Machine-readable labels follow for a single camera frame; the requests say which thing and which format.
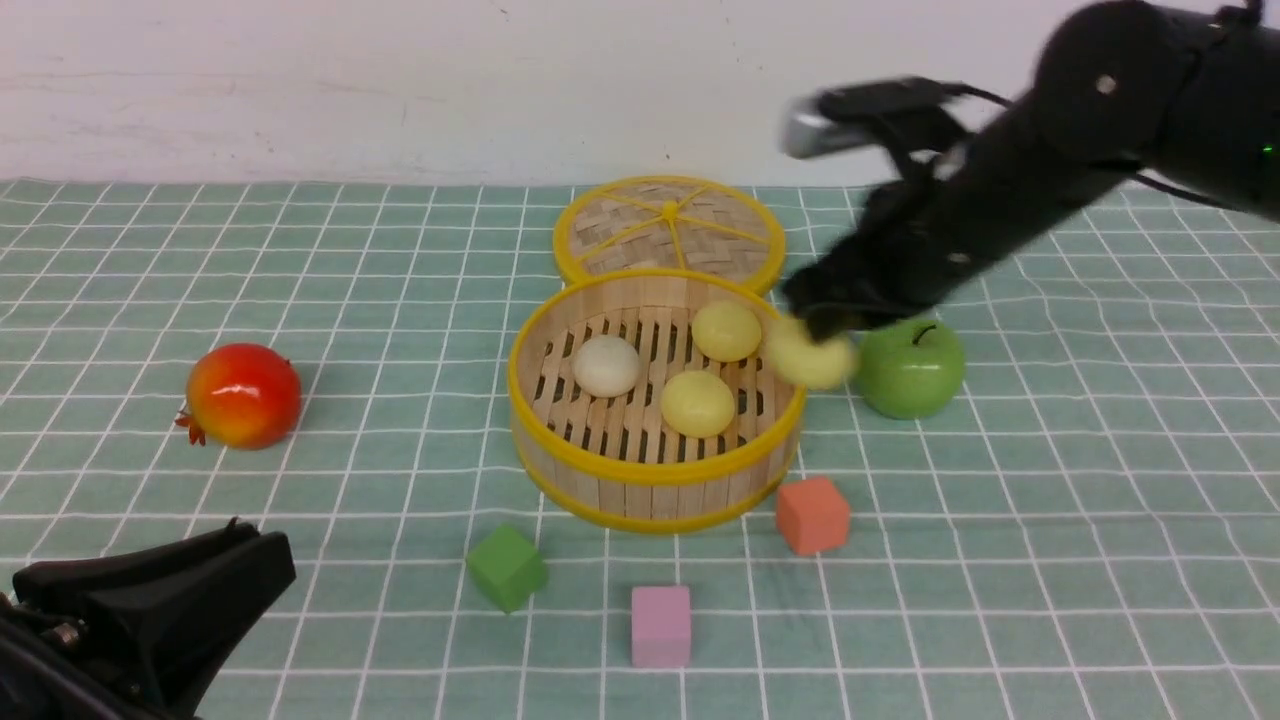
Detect green apple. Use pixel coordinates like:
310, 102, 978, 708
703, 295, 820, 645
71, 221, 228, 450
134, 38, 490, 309
855, 318, 966, 420

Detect green checkered tablecloth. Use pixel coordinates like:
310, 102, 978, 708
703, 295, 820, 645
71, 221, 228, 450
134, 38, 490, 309
1, 179, 1279, 719

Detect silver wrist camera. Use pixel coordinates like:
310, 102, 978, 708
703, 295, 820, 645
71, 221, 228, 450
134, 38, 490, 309
781, 77, 969, 159

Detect yellow bun front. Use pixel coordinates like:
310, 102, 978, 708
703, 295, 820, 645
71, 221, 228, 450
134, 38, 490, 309
660, 370, 737, 439

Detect bamboo steamer tray yellow rims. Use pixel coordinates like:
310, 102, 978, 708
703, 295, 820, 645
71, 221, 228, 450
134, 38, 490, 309
507, 268, 806, 534

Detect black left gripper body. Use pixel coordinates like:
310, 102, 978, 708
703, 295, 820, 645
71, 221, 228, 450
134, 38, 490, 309
3, 591, 151, 719

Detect yellow bun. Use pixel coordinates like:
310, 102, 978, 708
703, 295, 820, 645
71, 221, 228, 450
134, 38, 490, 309
660, 370, 737, 439
762, 316, 860, 389
691, 301, 763, 364

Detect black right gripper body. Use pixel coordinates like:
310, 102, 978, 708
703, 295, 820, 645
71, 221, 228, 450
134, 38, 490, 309
781, 120, 1126, 340

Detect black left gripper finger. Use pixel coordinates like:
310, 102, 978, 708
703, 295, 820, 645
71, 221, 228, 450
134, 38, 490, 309
12, 518, 262, 611
129, 533, 297, 716

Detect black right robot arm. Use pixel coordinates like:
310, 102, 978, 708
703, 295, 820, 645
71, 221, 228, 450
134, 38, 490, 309
781, 1, 1279, 341

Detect orange cube block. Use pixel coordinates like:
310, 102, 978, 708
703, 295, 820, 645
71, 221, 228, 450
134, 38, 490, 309
774, 477, 852, 556

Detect pink cube block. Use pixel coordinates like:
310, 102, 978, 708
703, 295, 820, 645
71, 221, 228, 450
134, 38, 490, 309
630, 585, 692, 669

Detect green cube block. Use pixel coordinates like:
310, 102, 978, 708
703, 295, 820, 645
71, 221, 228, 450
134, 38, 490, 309
465, 524, 549, 614

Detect woven bamboo steamer lid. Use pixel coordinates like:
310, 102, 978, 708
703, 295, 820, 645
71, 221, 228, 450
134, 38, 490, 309
552, 176, 786, 295

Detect white bun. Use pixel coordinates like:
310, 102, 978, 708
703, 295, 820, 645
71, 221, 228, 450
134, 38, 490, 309
571, 334, 643, 398

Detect red pomegranate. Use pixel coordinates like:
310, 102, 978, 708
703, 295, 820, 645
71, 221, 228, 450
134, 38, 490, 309
174, 343, 303, 450

